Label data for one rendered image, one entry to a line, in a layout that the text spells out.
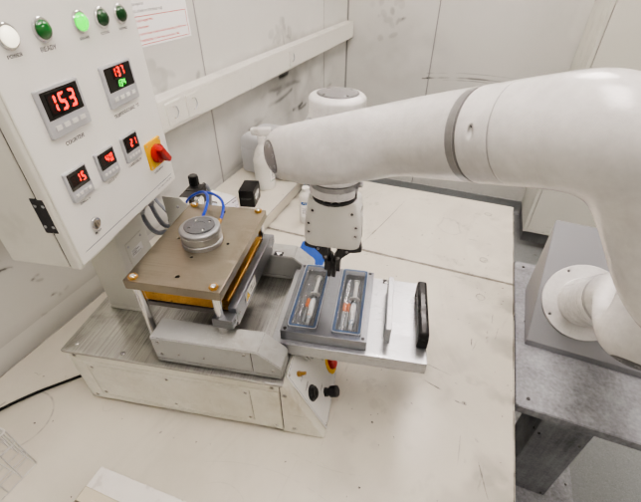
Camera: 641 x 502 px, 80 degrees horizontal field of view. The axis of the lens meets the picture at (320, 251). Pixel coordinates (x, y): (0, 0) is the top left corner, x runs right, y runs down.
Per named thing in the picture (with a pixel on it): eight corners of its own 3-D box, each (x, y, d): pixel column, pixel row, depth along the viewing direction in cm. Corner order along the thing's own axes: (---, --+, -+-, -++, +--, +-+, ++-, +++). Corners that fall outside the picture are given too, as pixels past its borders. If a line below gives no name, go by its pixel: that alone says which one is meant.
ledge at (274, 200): (138, 262, 128) (134, 251, 125) (260, 161, 190) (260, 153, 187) (215, 285, 119) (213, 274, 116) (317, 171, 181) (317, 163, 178)
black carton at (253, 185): (240, 206, 148) (237, 190, 143) (246, 194, 155) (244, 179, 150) (255, 207, 147) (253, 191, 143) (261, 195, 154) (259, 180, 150)
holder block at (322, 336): (280, 339, 75) (280, 330, 73) (303, 272, 90) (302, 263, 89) (365, 351, 72) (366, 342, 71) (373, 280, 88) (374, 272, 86)
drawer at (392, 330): (272, 354, 76) (268, 327, 72) (297, 280, 94) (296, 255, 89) (423, 376, 72) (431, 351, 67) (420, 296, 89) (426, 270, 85)
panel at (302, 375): (325, 429, 82) (285, 376, 73) (343, 324, 106) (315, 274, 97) (333, 428, 82) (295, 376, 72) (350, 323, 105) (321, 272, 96)
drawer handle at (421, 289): (415, 348, 73) (419, 334, 70) (414, 293, 85) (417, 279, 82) (426, 349, 73) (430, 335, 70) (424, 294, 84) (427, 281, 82)
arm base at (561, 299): (640, 283, 95) (687, 278, 77) (609, 354, 94) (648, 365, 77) (558, 253, 101) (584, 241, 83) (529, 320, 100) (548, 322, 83)
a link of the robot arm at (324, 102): (322, 195, 58) (371, 179, 62) (323, 105, 50) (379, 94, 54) (295, 173, 63) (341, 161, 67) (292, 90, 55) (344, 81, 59)
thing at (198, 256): (106, 312, 73) (81, 258, 66) (181, 223, 98) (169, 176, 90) (227, 329, 70) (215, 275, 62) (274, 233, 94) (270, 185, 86)
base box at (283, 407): (95, 397, 89) (65, 351, 78) (172, 288, 118) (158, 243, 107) (323, 439, 81) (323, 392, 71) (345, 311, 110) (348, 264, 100)
